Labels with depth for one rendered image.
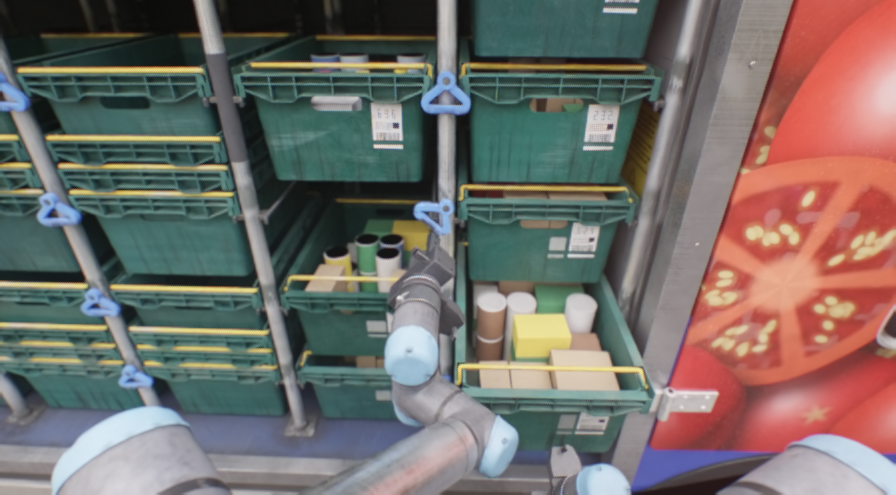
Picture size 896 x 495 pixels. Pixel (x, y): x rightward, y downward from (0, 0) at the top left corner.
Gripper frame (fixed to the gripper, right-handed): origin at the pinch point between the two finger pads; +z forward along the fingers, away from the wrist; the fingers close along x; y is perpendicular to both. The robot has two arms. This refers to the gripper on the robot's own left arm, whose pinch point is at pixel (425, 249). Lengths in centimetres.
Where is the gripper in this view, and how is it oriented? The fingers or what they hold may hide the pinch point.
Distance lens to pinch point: 91.5
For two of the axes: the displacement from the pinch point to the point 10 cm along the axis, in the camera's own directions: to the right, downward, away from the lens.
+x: -6.8, 6.3, 3.6
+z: 0.3, -4.7, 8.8
